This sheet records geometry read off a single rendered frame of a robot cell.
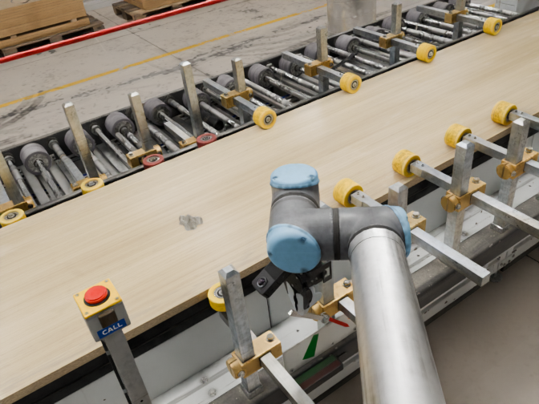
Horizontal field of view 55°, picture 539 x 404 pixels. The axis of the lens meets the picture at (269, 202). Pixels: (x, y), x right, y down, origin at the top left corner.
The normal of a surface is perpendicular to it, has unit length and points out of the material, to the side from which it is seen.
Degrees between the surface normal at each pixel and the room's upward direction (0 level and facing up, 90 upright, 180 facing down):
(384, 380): 32
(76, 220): 0
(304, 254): 90
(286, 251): 90
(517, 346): 0
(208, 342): 90
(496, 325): 0
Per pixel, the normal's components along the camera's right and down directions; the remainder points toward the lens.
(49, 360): -0.10, -0.80
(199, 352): 0.56, 0.44
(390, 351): -0.36, -0.85
